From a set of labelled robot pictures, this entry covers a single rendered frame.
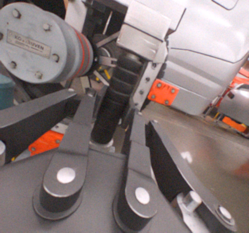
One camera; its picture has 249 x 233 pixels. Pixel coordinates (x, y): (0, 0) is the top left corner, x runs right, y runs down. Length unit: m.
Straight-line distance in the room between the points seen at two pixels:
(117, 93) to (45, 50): 0.16
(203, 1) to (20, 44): 0.92
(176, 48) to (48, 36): 0.76
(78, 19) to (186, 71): 0.72
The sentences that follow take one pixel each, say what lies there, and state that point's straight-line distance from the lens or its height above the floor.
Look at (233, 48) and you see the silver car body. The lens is 1.10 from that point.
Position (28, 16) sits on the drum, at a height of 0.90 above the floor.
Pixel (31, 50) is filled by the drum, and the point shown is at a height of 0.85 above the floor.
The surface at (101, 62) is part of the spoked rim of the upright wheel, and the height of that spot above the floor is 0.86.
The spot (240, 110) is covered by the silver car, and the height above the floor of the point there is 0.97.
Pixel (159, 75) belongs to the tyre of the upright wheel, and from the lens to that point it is 0.48.
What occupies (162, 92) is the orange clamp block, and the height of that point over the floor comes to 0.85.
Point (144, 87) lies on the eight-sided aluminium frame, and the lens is 0.39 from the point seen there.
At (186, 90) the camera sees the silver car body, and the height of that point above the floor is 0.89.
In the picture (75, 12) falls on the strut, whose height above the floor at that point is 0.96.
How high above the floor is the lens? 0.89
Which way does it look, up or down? 19 degrees down
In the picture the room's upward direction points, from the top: 24 degrees clockwise
